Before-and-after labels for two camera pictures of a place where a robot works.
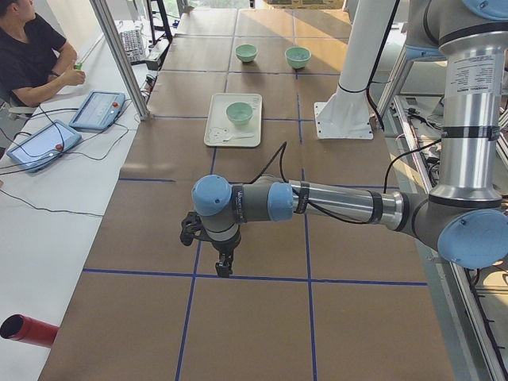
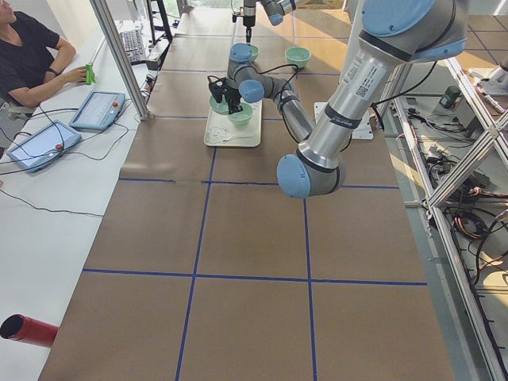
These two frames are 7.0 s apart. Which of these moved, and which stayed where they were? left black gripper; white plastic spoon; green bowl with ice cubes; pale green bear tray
Moved: left black gripper
Stayed: green bowl with ice cubes; white plastic spoon; pale green bear tray
